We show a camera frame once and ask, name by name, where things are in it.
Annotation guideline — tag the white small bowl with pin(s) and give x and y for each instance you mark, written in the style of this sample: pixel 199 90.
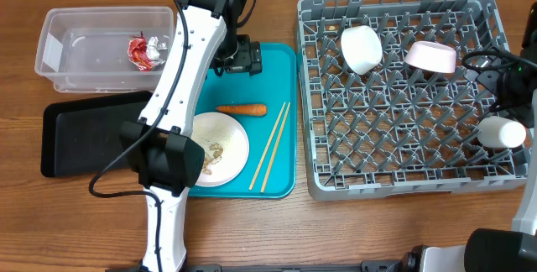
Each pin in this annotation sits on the white small bowl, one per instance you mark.
pixel 361 48

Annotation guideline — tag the orange carrot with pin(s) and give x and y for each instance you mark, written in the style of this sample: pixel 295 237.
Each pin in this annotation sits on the orange carrot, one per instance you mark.
pixel 255 110

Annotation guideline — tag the white plate with peanuts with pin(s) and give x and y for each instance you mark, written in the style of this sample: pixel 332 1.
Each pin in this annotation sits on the white plate with peanuts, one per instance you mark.
pixel 226 147

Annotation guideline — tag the red snack wrapper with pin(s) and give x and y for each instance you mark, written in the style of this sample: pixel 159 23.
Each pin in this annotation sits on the red snack wrapper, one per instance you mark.
pixel 146 54

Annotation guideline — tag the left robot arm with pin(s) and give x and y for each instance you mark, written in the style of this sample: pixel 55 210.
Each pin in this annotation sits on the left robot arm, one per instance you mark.
pixel 158 146

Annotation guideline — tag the grey dishwasher rack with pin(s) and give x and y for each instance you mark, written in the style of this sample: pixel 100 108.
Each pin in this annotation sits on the grey dishwasher rack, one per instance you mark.
pixel 395 130

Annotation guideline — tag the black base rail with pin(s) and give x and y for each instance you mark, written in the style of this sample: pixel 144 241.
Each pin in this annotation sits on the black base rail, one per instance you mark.
pixel 293 267

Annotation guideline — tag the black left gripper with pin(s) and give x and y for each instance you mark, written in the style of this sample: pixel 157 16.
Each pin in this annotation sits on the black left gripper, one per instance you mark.
pixel 247 58

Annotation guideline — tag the wooden chopstick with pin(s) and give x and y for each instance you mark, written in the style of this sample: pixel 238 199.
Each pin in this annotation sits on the wooden chopstick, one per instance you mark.
pixel 275 150
pixel 266 148

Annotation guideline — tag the black plastic tray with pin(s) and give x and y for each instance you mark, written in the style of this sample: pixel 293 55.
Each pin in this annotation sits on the black plastic tray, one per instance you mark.
pixel 82 136

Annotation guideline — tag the teal plastic tray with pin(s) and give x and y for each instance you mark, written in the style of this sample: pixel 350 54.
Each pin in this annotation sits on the teal plastic tray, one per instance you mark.
pixel 276 84

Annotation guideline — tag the white paper cup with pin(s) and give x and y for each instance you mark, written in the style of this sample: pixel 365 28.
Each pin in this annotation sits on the white paper cup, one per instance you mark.
pixel 497 132

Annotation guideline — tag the pink shallow bowl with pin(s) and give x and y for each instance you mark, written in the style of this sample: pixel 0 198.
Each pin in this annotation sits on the pink shallow bowl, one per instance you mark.
pixel 431 56

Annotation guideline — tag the clear plastic bin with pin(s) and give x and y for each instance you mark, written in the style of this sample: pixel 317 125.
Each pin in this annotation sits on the clear plastic bin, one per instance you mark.
pixel 86 49

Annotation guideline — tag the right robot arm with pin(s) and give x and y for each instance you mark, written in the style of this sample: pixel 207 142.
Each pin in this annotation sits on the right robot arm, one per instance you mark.
pixel 512 80

